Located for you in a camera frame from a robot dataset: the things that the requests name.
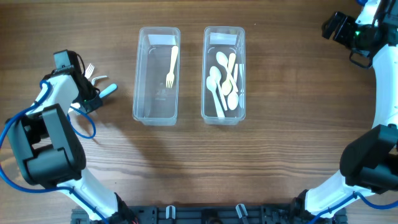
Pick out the light blue plastic fork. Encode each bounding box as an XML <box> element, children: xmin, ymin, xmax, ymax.
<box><xmin>68</xmin><ymin>83</ymin><xmax>118</xmax><ymax>114</ymax></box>

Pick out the cream yellow plastic fork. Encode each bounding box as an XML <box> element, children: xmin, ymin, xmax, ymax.
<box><xmin>166</xmin><ymin>45</ymin><xmax>179</xmax><ymax>88</ymax></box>

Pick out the white spoon low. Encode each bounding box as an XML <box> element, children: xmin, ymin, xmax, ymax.
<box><xmin>216</xmin><ymin>52</ymin><xmax>238</xmax><ymax>96</ymax></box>

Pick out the translucent white plastic spoon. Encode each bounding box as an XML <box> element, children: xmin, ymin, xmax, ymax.
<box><xmin>210</xmin><ymin>66</ymin><xmax>228</xmax><ymax>111</ymax></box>

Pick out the cream yellow plastic spoon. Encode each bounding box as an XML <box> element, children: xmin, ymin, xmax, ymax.
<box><xmin>220</xmin><ymin>52</ymin><xmax>237</xmax><ymax>96</ymax></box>

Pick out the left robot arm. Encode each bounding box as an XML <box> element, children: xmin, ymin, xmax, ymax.
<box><xmin>1</xmin><ymin>50</ymin><xmax>136</xmax><ymax>223</ymax></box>

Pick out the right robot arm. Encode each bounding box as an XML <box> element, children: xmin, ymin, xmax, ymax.
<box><xmin>289</xmin><ymin>0</ymin><xmax>397</xmax><ymax>223</ymax></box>

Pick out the left clear plastic container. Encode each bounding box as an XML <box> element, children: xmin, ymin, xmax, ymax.
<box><xmin>132</xmin><ymin>27</ymin><xmax>180</xmax><ymax>126</ymax></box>

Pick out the clear plastic container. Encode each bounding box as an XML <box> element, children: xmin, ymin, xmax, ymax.
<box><xmin>132</xmin><ymin>27</ymin><xmax>180</xmax><ymax>126</ymax></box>
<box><xmin>201</xmin><ymin>26</ymin><xmax>246</xmax><ymax>126</ymax></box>

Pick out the right clear plastic container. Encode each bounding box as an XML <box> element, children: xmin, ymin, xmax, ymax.
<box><xmin>201</xmin><ymin>26</ymin><xmax>246</xmax><ymax>126</ymax></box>

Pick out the translucent bent plastic fork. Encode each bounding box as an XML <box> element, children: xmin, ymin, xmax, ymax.
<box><xmin>91</xmin><ymin>75</ymin><xmax>108</xmax><ymax>86</ymax></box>

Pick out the white plastic fork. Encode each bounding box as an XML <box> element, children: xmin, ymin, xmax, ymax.
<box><xmin>85</xmin><ymin>63</ymin><xmax>95</xmax><ymax>79</ymax></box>

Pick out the left blue cable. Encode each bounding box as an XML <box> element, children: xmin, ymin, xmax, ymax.
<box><xmin>0</xmin><ymin>80</ymin><xmax>109</xmax><ymax>224</ymax></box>

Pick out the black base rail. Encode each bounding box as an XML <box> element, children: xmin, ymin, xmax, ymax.
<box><xmin>70</xmin><ymin>203</ymin><xmax>348</xmax><ymax>224</ymax></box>

